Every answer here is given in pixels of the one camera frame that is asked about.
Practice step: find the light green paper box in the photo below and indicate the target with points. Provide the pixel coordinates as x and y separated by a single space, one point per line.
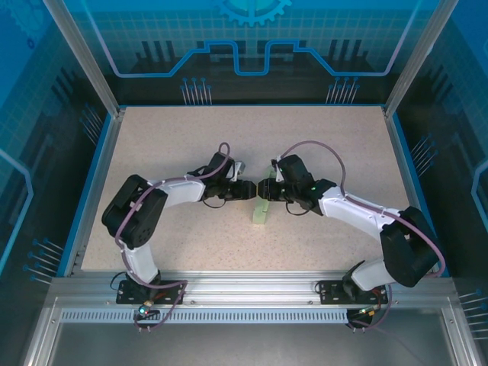
261 215

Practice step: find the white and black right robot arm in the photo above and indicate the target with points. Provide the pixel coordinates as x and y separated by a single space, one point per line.
354 213

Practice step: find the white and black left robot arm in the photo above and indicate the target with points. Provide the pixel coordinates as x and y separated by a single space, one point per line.
179 192

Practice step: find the aluminium mounting rail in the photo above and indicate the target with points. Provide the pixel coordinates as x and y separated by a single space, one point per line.
248 286

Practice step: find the aluminium table side rail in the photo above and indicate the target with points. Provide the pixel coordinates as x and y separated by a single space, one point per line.
399 152
97 190

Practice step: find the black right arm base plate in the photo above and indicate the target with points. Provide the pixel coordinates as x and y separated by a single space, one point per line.
329 293

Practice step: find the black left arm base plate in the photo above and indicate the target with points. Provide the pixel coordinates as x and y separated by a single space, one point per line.
171 291

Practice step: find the aluminium frame post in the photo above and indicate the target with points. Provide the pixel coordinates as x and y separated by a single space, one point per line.
419 57
87 57

